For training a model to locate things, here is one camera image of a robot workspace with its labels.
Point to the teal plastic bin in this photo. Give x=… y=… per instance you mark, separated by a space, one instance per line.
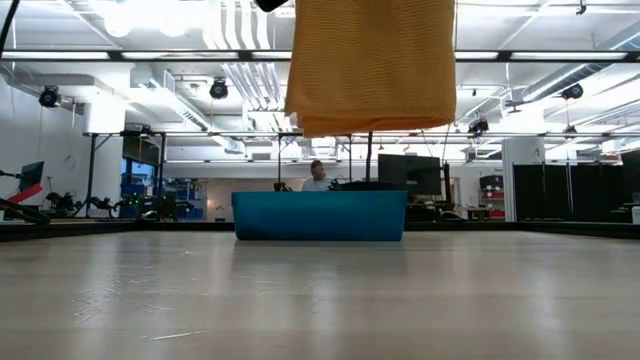
x=320 y=215

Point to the potted green leafy plant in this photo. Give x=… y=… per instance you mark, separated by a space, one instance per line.
x=370 y=155

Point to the person seated behind bin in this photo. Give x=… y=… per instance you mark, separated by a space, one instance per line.
x=316 y=182

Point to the red tool cabinet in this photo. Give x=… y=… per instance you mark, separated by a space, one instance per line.
x=492 y=197

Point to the black ceiling camera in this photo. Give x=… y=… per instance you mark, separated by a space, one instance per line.
x=573 y=91
x=479 y=126
x=50 y=97
x=218 y=90

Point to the black computer monitor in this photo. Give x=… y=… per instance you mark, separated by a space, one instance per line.
x=407 y=175

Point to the orange microfiber towel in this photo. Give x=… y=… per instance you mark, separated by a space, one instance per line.
x=370 y=65

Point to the black aluminium table frame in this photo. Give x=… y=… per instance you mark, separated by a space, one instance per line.
x=100 y=227

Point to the black room partition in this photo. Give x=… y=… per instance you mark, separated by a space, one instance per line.
x=565 y=192

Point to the dark angled monitor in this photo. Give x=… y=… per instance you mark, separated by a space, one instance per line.
x=31 y=175

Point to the black framed display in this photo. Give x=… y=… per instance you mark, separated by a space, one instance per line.
x=142 y=150

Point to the red white striped object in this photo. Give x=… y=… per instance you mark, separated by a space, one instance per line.
x=27 y=193

